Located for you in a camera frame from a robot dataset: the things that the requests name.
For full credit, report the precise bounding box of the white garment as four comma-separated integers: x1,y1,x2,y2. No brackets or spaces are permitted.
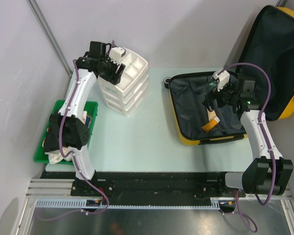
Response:
45,147,73,165

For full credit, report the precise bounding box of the orange floral cloth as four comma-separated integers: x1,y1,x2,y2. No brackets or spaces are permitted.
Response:
62,111,90,150

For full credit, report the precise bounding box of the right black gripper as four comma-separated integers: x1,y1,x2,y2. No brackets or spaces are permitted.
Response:
202,79,240,112

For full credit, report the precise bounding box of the white plastic drawer organizer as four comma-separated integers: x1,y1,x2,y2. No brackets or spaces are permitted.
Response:
97,47,148,117

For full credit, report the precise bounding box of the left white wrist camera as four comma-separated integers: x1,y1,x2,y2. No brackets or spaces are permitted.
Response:
109,47,126,64

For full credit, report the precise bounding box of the black fabric pouch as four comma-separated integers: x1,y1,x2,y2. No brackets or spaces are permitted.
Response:
43,114,63,152

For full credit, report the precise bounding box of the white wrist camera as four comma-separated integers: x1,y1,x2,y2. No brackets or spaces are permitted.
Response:
109,47,126,64
212,69,230,92

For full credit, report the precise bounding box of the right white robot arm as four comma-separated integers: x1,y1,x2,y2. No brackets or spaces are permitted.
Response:
203,75,294,196

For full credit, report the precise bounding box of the aluminium frame rail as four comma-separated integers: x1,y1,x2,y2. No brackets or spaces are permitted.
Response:
25,178,291,211

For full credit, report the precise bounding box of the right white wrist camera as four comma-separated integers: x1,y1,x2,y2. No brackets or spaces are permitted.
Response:
212,69,230,92

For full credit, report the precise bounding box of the orange pill bottle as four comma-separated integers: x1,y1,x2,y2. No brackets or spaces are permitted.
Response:
202,117,220,133

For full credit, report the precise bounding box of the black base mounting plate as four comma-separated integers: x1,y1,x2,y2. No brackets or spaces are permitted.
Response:
41,171,236,207

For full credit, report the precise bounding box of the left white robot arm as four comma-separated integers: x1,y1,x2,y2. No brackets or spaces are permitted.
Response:
43,41,126,196

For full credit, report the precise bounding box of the yellow Pikachu hard-shell suitcase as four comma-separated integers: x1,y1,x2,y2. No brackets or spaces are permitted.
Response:
164,5,294,145

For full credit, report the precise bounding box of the dark blue garment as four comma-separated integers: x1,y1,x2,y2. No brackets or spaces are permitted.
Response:
85,115,92,128

